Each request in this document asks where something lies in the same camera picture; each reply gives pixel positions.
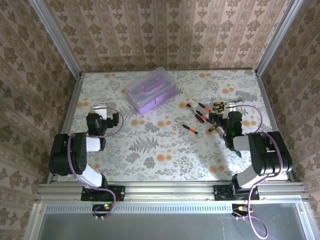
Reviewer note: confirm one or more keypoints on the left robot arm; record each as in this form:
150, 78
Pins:
67, 155

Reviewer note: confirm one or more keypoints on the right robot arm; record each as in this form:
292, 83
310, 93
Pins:
270, 155

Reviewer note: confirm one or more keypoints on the grey metal plate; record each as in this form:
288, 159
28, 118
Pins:
162, 227

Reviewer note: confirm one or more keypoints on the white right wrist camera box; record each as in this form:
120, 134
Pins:
228, 109

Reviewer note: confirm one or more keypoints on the aluminium left side rail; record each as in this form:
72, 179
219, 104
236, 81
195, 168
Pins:
69, 112

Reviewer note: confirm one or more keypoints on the aluminium right side rail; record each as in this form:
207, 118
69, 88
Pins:
270, 112

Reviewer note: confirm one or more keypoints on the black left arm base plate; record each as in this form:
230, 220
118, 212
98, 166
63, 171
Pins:
118, 192

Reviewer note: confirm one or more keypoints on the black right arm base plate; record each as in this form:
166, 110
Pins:
220, 193

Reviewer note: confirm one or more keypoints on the aluminium left corner post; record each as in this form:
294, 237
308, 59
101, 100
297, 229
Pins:
56, 37

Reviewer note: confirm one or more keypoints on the aluminium corner post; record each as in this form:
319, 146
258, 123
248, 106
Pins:
278, 37
56, 37

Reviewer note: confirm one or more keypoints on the aluminium front frame rail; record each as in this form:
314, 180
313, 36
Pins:
170, 191

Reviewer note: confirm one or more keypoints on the aluminium right corner post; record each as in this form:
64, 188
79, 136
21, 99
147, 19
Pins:
278, 37

